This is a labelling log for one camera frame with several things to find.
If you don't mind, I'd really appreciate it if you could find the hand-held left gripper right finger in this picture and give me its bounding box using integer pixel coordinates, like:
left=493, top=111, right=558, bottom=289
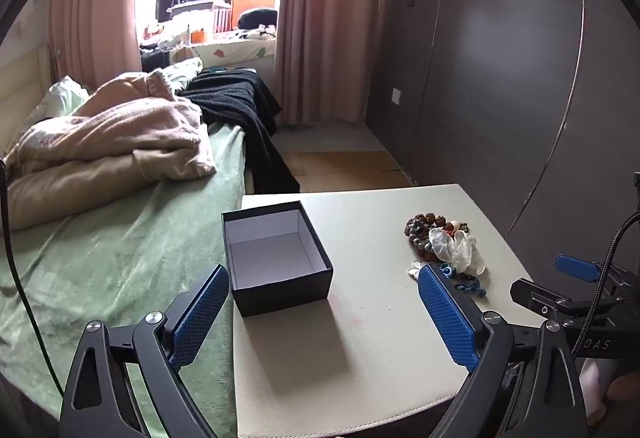
left=417, top=264, right=588, bottom=438

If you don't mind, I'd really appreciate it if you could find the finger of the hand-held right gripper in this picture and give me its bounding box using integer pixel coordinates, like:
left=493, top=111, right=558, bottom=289
left=555, top=254, right=603, bottom=283
left=511, top=278, right=601, bottom=319

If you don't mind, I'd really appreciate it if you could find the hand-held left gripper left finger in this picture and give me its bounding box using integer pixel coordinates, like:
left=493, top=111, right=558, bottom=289
left=59, top=264, right=231, bottom=438

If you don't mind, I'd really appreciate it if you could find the blue chain bracelet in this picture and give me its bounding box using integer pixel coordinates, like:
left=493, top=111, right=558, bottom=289
left=439, top=264, right=487, bottom=299

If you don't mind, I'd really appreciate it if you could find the black cardboard box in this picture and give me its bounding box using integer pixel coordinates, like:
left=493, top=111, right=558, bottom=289
left=221, top=200, right=334, bottom=318

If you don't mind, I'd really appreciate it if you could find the brown bead bracelet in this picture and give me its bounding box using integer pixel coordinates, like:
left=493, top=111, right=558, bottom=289
left=404, top=213, right=453, bottom=261

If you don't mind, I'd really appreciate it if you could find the person's right hand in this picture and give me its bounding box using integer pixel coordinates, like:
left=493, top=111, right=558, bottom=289
left=580, top=358, right=640, bottom=425

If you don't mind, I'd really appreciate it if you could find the green bed sheet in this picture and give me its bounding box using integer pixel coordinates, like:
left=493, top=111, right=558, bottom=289
left=0, top=120, right=248, bottom=438

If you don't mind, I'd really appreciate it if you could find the flat brown cardboard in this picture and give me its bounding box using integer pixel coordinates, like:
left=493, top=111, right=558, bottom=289
left=280, top=149, right=412, bottom=194

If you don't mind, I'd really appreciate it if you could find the beige blanket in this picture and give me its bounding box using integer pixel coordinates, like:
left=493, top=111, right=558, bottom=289
left=4, top=70, right=217, bottom=231

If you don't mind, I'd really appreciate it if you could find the dark grey wardrobe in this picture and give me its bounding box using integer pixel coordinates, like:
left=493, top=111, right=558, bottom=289
left=365, top=0, right=640, bottom=299

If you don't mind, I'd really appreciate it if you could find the black knitted blanket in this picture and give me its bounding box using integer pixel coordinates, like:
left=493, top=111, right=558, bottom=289
left=181, top=69, right=301, bottom=195

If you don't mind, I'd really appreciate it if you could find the white pillow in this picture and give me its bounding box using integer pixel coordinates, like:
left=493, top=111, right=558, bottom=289
left=35, top=76, right=90, bottom=120

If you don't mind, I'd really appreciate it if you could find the leaf print windowsill cushion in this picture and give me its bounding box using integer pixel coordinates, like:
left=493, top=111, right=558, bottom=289
left=190, top=37, right=278, bottom=69

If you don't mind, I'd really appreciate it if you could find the white rack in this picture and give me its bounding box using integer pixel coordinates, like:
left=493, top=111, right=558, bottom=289
left=167, top=0, right=232, bottom=33

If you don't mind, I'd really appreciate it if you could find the black bag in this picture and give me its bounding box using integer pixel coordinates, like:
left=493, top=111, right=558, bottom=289
left=237, top=8, right=278, bottom=30

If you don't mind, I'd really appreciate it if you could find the orange box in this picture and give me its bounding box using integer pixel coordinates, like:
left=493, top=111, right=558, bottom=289
left=231, top=0, right=279, bottom=31

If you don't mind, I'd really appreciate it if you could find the pink curtain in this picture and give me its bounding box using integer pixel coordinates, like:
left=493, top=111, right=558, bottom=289
left=47, top=0, right=146, bottom=89
left=272, top=0, right=401, bottom=125

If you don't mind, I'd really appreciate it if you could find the braided black cable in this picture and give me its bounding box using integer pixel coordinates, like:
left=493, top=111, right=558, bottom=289
left=575, top=212, right=640, bottom=354

